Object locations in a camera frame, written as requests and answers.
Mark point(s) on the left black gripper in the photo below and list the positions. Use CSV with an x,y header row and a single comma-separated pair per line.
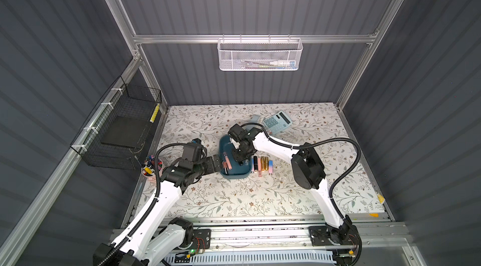
x,y
217,164

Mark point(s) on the light blue calculator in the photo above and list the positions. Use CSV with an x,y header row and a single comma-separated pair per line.
x,y
277,123

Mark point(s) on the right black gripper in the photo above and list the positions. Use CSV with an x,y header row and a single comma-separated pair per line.
x,y
242,150

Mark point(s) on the pink lip gloss tube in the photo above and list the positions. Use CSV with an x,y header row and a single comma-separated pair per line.
x,y
227,161

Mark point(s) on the black lipstick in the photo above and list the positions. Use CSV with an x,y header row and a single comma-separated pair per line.
x,y
255,163

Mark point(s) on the pink blue lipstick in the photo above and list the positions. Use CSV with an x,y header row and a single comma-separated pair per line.
x,y
270,167

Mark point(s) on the pink pen holder cup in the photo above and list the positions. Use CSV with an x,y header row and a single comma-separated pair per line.
x,y
148,169

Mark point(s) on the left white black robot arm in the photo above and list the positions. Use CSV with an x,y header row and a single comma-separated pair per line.
x,y
139,244

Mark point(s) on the black wire mesh basket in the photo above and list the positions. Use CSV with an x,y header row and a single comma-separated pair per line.
x,y
121,130

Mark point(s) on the white wire mesh basket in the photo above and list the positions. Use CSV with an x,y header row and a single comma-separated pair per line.
x,y
232,50

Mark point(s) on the teal plastic storage box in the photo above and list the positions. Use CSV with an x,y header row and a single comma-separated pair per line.
x,y
239,170

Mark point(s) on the pens in white basket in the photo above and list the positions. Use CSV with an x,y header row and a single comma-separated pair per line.
x,y
270,64

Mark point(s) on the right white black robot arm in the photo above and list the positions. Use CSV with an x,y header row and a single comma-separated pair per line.
x,y
308,171

